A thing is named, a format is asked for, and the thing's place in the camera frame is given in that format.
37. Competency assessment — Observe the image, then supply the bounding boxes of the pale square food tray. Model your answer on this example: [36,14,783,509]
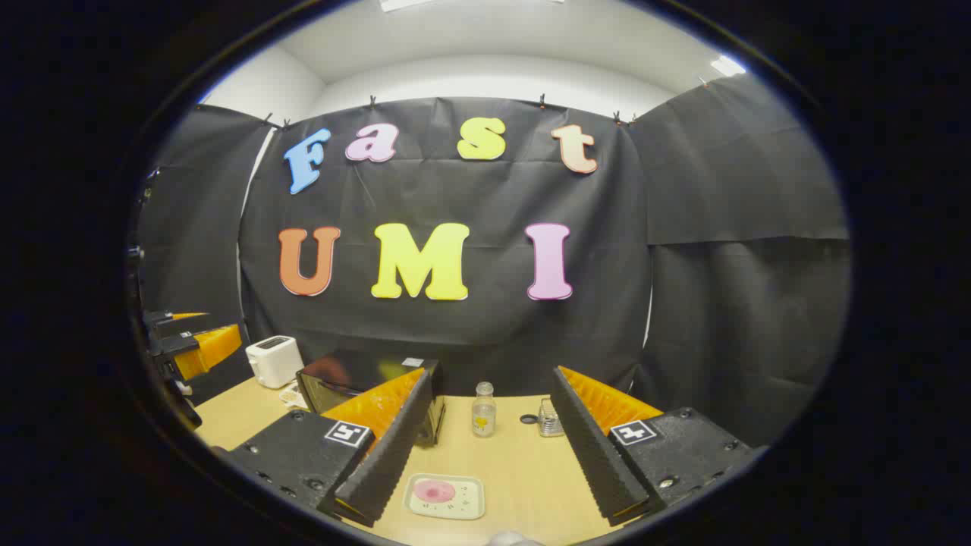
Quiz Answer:
[403,473,486,521]

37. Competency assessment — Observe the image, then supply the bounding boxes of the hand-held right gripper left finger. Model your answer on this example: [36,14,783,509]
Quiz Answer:
[224,369,435,528]

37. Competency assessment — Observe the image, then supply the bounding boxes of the pink round food slice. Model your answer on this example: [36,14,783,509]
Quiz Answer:
[413,479,457,504]

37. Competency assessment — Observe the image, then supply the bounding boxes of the black electric oven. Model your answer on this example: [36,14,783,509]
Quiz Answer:
[296,350,447,447]

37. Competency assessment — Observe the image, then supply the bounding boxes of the clear utensil holder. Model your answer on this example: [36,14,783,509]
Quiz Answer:
[537,398,566,438]

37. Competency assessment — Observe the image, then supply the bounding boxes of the white toaster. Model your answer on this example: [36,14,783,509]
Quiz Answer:
[245,335,305,389]

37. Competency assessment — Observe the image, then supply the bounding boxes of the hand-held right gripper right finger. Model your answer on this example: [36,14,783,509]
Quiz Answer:
[550,366,759,526]

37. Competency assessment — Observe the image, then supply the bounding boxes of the clear glass bottle yellow label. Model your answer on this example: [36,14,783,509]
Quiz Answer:
[472,382,498,438]

